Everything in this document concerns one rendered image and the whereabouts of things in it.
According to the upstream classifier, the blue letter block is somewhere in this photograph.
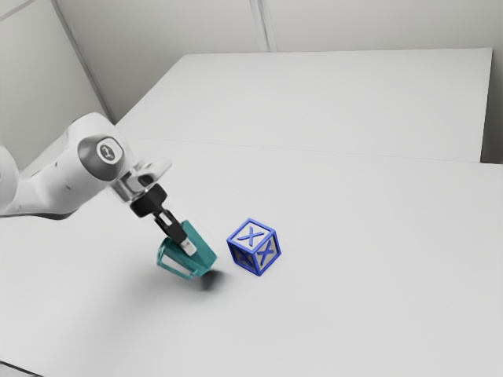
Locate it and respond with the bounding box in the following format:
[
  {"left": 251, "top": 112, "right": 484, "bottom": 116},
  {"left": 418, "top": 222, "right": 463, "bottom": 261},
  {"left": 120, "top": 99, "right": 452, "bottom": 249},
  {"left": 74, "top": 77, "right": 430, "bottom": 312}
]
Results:
[{"left": 226, "top": 218, "right": 283, "bottom": 278}]

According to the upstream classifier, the teal faceted mug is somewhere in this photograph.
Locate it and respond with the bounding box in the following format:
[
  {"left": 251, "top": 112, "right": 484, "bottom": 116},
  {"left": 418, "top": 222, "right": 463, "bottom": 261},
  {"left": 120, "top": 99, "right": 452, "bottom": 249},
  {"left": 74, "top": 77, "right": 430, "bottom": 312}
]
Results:
[{"left": 156, "top": 220, "right": 218, "bottom": 280}]

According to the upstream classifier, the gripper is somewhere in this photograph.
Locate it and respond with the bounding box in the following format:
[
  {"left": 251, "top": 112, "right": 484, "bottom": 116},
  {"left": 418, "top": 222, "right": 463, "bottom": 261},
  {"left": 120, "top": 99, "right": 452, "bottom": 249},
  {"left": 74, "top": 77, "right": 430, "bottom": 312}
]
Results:
[{"left": 130, "top": 185, "right": 197, "bottom": 254}]

